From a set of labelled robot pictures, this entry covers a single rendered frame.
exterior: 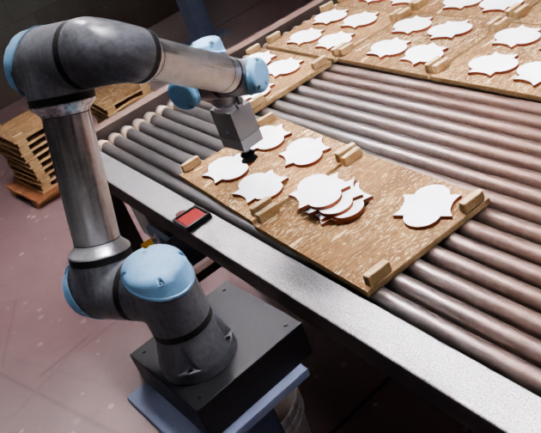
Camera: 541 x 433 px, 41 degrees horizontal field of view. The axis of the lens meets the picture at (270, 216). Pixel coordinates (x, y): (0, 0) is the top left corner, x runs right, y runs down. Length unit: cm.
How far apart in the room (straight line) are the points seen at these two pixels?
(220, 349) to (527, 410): 53
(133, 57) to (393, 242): 64
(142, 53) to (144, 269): 36
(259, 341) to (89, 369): 183
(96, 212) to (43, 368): 203
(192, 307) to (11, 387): 211
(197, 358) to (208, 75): 52
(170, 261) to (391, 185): 63
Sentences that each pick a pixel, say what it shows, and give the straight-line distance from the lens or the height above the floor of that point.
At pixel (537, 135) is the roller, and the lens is 178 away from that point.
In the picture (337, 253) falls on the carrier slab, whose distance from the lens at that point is 151.
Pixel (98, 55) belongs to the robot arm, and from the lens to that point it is 120.
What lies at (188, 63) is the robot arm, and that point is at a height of 141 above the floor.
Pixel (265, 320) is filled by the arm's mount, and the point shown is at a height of 95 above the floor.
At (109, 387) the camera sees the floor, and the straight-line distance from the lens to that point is 298.
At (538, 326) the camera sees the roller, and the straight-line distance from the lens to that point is 129.
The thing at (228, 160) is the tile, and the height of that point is 95.
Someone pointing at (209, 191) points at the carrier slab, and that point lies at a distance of 191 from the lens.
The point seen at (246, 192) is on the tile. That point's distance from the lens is 181.
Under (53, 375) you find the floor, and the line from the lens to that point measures 322.
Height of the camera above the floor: 182
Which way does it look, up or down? 32 degrees down
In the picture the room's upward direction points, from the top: 21 degrees counter-clockwise
